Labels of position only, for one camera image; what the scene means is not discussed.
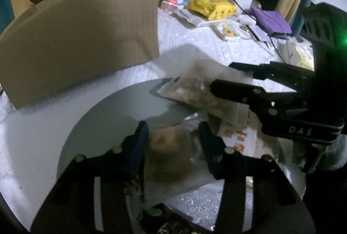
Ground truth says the brown bread package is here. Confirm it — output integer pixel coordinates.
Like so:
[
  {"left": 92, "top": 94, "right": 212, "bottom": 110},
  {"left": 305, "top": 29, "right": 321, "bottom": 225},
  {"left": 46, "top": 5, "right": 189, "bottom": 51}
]
[{"left": 143, "top": 111, "right": 258, "bottom": 207}]

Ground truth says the clear bag of nuts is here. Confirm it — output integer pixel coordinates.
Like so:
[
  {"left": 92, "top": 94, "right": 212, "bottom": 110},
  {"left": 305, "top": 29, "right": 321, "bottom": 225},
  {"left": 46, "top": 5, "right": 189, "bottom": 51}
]
[{"left": 158, "top": 59, "right": 253, "bottom": 126}]

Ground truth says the yellow tissue box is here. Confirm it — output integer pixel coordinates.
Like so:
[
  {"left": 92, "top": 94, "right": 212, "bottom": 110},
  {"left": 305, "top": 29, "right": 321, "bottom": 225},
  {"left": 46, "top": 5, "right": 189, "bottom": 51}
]
[{"left": 278, "top": 41, "right": 314, "bottom": 71}]

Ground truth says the clear plastic packet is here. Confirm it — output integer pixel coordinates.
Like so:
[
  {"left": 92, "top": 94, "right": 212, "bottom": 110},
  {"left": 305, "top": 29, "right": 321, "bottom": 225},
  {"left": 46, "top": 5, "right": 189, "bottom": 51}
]
[{"left": 165, "top": 180, "right": 224, "bottom": 232}]

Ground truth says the grey round mat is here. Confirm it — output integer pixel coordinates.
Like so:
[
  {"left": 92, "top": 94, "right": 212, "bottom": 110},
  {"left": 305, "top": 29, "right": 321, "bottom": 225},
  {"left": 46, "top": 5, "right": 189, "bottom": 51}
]
[{"left": 55, "top": 78, "right": 307, "bottom": 232}]

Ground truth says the capybara sticker packet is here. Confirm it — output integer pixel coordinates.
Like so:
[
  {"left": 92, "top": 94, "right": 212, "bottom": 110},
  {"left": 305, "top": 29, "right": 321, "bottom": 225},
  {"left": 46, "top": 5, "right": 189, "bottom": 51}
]
[{"left": 211, "top": 23, "right": 241, "bottom": 41}]

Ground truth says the white power strip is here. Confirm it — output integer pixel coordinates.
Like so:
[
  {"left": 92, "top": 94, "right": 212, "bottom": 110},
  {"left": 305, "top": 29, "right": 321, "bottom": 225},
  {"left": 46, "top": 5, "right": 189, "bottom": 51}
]
[{"left": 160, "top": 0, "right": 190, "bottom": 13}]

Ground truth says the open cardboard box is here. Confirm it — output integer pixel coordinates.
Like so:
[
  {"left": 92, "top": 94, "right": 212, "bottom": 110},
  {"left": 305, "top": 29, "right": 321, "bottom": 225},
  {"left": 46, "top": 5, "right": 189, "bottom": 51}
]
[{"left": 1, "top": 0, "right": 159, "bottom": 109}]

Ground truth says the teal curtain left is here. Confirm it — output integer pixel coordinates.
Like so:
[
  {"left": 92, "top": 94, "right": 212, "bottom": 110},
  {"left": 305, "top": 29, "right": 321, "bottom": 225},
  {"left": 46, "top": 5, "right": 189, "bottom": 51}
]
[{"left": 0, "top": 0, "right": 15, "bottom": 34}]

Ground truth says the black cable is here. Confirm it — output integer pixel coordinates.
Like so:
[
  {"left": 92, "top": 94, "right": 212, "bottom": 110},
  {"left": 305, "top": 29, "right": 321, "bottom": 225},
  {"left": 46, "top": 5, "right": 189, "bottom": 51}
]
[{"left": 206, "top": 0, "right": 288, "bottom": 64}]

